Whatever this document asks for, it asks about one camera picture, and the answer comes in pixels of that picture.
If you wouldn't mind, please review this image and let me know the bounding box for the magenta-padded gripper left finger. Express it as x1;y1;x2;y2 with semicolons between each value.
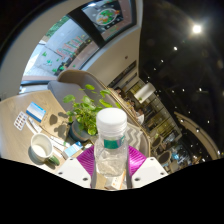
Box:
54;145;98;189

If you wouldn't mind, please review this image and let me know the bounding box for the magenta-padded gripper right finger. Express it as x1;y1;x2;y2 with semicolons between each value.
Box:
125;145;169;189

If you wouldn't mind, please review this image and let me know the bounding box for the clear white-capped water bottle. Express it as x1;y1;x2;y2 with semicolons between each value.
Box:
94;107;129;178

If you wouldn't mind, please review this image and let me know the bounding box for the group of wooden dining chairs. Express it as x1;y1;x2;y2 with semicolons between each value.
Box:
149;133;188;168

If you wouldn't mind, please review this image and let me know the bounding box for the long white green box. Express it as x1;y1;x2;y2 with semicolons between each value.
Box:
49;134;72;154

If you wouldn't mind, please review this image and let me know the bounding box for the white orange carton box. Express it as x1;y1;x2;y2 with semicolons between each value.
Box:
97;171;127;190

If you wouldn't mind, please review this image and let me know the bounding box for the person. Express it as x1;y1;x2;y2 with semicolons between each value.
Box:
132;106;145;125

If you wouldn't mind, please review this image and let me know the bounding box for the green potted plant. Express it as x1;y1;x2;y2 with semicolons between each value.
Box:
63;83;123;143

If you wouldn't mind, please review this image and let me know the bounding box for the flat blue white box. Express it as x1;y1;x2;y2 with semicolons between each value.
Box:
25;101;47;123

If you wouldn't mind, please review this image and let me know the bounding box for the pill blister pack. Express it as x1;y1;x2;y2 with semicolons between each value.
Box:
13;111;29;131

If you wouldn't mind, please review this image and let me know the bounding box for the grey curved sofa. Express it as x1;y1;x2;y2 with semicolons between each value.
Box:
48;69;151;158

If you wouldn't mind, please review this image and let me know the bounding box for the food picture window sign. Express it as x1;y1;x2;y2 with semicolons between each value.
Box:
81;0;138;43

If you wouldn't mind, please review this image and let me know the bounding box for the white mug with green handle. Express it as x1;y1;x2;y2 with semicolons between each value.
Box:
29;132;61;167

